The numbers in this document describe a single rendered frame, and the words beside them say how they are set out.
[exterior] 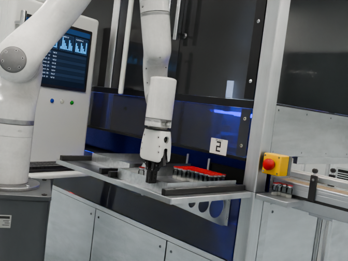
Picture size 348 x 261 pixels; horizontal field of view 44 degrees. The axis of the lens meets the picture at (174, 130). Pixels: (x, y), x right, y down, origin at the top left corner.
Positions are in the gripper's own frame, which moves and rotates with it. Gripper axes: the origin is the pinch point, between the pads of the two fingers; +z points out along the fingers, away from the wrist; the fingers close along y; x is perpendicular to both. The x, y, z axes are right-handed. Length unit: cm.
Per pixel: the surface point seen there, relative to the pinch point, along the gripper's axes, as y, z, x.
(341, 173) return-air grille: 165, 40, -498
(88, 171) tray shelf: 34.3, 5.0, 0.8
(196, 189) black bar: -8.2, 2.7, -12.5
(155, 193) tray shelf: -3.9, 4.6, 0.9
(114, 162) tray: 37.8, 2.1, -13.1
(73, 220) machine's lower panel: 103, 47, -39
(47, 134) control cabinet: 89, -2, -10
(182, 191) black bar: -8.2, 3.1, -6.4
